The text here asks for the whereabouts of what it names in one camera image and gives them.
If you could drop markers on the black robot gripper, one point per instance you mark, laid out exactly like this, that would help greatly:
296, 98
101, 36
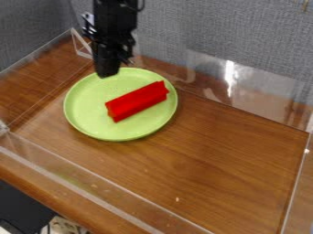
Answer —
109, 28

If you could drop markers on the red rectangular block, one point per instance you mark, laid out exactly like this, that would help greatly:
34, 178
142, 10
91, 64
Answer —
137, 101

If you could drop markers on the light green round plate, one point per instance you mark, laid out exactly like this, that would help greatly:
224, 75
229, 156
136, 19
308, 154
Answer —
86, 110

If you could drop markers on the black box under table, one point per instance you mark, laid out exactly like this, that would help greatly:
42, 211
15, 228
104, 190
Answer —
22, 214

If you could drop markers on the clear acrylic corner bracket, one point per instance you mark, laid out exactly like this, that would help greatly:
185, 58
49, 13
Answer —
81, 45

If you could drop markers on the clear acrylic enclosure walls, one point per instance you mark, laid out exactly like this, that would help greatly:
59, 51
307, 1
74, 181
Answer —
225, 170

